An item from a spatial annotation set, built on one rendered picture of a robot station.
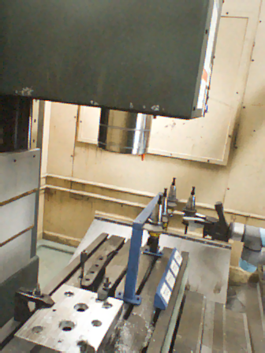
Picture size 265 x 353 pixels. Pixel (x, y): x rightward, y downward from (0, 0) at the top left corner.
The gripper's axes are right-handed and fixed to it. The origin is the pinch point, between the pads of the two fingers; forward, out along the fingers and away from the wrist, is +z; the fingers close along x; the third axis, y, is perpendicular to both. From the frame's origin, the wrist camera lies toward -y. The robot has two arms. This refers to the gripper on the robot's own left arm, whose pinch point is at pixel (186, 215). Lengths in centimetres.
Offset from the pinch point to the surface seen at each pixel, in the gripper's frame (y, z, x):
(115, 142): -33, 20, -52
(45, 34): -59, 42, -57
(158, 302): 27.8, 1.8, -27.5
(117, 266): 30.2, 25.6, -5.0
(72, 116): -29, 86, 56
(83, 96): -44, 29, -57
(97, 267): 24.0, 30.1, -21.5
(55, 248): 61, 85, 50
